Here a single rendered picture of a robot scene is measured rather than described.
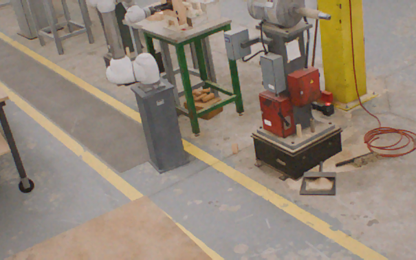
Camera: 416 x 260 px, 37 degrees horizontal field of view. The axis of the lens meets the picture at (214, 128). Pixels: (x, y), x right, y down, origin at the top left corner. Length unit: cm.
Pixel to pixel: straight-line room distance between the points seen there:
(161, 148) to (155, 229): 217
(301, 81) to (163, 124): 119
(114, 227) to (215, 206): 169
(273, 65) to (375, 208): 122
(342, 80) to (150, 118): 179
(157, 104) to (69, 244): 212
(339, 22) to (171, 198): 206
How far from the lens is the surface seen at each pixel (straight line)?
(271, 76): 449
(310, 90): 455
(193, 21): 538
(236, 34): 450
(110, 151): 564
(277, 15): 435
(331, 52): 562
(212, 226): 438
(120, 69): 482
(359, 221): 428
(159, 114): 492
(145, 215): 302
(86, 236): 300
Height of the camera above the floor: 257
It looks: 27 degrees down
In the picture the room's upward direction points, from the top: 10 degrees counter-clockwise
